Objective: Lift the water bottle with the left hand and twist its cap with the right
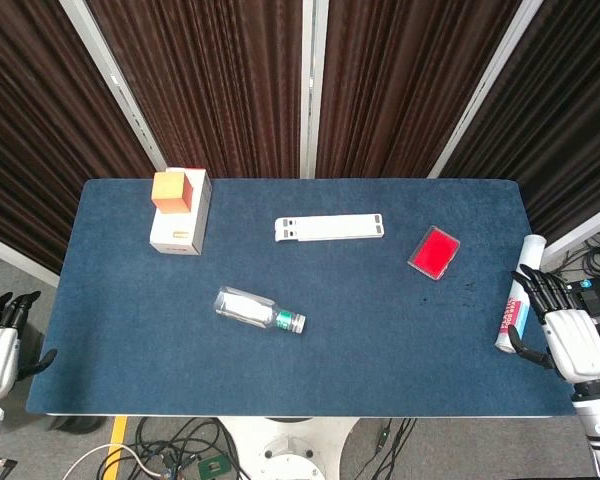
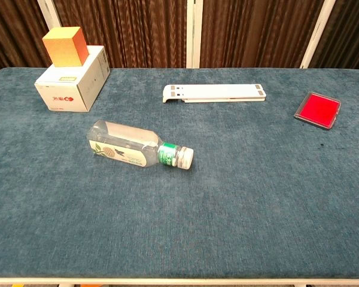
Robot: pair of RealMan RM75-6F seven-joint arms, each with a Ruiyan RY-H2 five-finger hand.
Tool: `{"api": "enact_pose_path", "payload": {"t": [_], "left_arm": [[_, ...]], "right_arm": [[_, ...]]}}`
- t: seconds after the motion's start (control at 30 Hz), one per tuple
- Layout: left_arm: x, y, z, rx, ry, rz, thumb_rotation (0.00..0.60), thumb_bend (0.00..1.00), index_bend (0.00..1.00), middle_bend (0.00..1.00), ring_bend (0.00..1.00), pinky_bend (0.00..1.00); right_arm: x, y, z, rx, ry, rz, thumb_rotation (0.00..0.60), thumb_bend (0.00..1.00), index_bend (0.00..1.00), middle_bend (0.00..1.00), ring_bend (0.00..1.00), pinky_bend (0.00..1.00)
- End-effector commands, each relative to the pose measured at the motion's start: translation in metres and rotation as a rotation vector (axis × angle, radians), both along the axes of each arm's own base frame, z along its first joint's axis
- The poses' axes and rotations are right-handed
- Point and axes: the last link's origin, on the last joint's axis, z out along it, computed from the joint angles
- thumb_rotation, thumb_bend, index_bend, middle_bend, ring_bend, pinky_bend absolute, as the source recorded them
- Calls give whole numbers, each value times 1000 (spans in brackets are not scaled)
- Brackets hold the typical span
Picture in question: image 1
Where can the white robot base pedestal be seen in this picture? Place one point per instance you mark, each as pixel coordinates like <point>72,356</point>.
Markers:
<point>290,450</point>

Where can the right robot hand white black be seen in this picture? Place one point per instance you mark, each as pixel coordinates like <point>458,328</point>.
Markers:
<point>575,345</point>

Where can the transparent plastic bottle green label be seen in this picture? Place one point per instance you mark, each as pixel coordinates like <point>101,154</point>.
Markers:
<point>245,307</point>

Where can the brown pleated partition panel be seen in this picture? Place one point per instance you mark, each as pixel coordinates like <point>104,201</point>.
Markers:
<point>570,115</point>
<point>205,85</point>
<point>40,140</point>
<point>405,85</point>

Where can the white rolled paper tube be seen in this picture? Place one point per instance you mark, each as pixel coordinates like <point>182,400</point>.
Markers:
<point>530,255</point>

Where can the white folding stand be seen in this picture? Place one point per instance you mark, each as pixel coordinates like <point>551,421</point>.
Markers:
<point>330,227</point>

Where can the white cardboard box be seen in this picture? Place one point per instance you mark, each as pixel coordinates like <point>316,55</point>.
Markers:
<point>180,232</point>

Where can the white bottle cap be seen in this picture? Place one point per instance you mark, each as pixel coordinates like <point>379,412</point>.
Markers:
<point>299,324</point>

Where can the yellow floor tape strip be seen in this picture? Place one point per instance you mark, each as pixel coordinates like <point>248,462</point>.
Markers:
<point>114,450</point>

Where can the blue table mat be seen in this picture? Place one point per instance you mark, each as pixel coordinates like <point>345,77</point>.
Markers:
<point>330,350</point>

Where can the black power strip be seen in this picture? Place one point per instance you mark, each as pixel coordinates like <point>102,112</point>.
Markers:
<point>592,297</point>

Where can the red flat plastic case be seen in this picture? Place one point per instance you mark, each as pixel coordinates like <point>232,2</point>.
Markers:
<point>434,254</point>

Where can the orange cube block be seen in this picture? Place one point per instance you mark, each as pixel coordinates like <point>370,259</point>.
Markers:
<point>170,195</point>

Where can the green circuit board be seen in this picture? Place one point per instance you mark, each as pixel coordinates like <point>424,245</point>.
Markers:
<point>214,467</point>

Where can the white partition frame rail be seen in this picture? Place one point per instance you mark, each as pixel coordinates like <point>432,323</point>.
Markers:
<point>15,260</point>
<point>580,230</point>

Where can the white partition frame post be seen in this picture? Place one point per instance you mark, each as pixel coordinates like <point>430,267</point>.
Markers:
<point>485,90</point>
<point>311,90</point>
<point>120,90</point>

